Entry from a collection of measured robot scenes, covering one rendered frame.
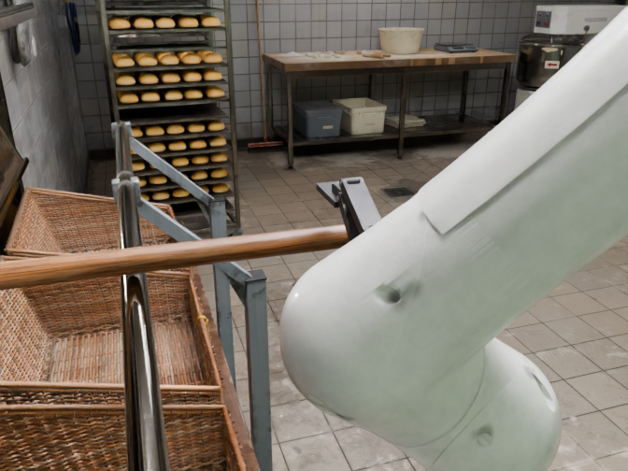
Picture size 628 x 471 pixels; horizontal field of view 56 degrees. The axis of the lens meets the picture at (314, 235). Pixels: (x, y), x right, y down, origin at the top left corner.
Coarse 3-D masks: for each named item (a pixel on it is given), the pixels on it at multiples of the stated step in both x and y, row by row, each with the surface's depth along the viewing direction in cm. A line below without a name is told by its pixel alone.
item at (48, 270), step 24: (216, 240) 69; (240, 240) 70; (264, 240) 70; (288, 240) 71; (312, 240) 72; (336, 240) 73; (0, 264) 63; (24, 264) 63; (48, 264) 64; (72, 264) 64; (96, 264) 65; (120, 264) 66; (144, 264) 67; (168, 264) 68; (192, 264) 69; (0, 288) 63
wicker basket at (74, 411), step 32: (0, 416) 100; (32, 416) 102; (64, 416) 104; (96, 416) 106; (192, 416) 113; (224, 416) 112; (0, 448) 103; (32, 448) 104; (64, 448) 106; (96, 448) 108; (192, 448) 115; (224, 448) 118
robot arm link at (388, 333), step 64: (576, 64) 30; (512, 128) 31; (576, 128) 28; (448, 192) 32; (512, 192) 30; (576, 192) 29; (384, 256) 32; (448, 256) 31; (512, 256) 30; (576, 256) 30; (320, 320) 33; (384, 320) 32; (448, 320) 31; (512, 320) 33; (320, 384) 34; (384, 384) 33; (448, 384) 35
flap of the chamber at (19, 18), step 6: (24, 12) 161; (30, 12) 171; (0, 18) 127; (6, 18) 132; (12, 18) 140; (18, 18) 148; (24, 18) 158; (30, 18) 168; (0, 24) 124; (6, 24) 130; (12, 24) 137; (0, 30) 122
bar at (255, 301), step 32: (128, 128) 144; (128, 160) 114; (160, 160) 150; (128, 192) 96; (192, 192) 156; (128, 224) 82; (160, 224) 107; (224, 224) 161; (128, 288) 65; (224, 288) 168; (256, 288) 116; (128, 320) 59; (224, 320) 172; (256, 320) 119; (128, 352) 54; (224, 352) 176; (256, 352) 122; (128, 384) 50; (256, 384) 125; (128, 416) 47; (160, 416) 47; (256, 416) 128; (128, 448) 44; (160, 448) 43; (256, 448) 132
